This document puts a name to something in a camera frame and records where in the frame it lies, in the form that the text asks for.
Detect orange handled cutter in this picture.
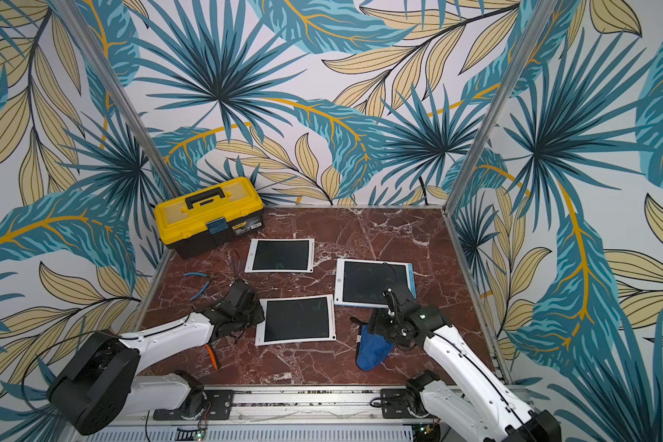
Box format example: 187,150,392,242
204,344,219,371

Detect blue framed drawing tablet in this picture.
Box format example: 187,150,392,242
333,259,416,309

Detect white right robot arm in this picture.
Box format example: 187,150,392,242
369,282,563,441

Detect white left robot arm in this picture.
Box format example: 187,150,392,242
46,279,264,436

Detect blue microfiber cloth black trim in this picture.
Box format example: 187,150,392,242
350,317,395,371

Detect left aluminium corner post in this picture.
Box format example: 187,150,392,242
53,0,182,199

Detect white drawing tablet rear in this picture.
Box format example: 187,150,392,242
245,239,315,274

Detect blue handled pliers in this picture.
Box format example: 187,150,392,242
183,271,217,302

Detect yellow black toolbox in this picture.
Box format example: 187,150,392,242
154,177,264,259

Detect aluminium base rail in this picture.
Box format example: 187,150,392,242
89,385,459,441

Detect white drawing tablet front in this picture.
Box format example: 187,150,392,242
255,295,336,346

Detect white drawing tablet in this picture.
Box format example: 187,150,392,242
255,295,336,346
245,239,315,274

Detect aluminium corner post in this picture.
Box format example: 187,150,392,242
443,0,557,217
53,0,182,199

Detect right aluminium corner post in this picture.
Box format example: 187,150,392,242
443,0,557,217

